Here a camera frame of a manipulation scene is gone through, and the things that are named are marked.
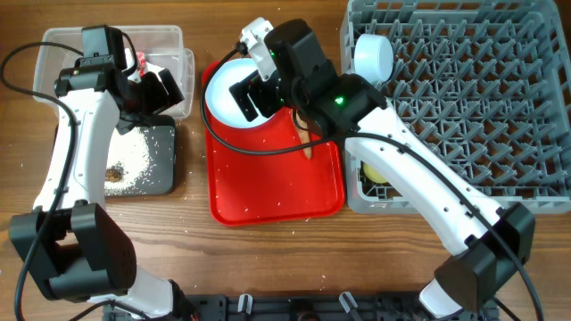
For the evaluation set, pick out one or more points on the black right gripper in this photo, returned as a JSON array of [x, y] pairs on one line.
[[260, 97]]

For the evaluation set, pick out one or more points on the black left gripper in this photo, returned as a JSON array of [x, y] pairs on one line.
[[159, 94]]

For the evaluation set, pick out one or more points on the large light blue plate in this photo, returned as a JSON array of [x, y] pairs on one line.
[[220, 101]]

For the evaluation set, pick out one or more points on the red snack wrapper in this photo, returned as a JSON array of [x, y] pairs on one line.
[[141, 63]]

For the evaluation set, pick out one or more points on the white rice pile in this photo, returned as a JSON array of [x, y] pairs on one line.
[[132, 151]]

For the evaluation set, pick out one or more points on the brown food scrap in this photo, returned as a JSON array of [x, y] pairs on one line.
[[114, 173]]

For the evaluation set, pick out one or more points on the small light blue bowl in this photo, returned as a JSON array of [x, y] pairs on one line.
[[373, 58]]

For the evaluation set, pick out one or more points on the yellow cup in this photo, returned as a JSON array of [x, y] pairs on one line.
[[373, 175]]

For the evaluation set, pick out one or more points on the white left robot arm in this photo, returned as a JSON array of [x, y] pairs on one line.
[[69, 245]]

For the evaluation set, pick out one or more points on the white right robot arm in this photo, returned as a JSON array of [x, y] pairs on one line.
[[487, 243]]

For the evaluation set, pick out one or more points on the grey dishwasher rack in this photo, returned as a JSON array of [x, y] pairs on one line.
[[484, 84]]

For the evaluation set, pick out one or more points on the clear plastic bin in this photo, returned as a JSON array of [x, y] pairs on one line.
[[164, 46]]

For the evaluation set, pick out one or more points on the black tray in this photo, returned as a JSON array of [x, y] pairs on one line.
[[156, 156]]

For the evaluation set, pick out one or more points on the brown carrot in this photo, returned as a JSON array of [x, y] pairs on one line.
[[303, 133]]

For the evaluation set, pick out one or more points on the red serving tray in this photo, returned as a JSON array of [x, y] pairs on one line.
[[247, 190]]

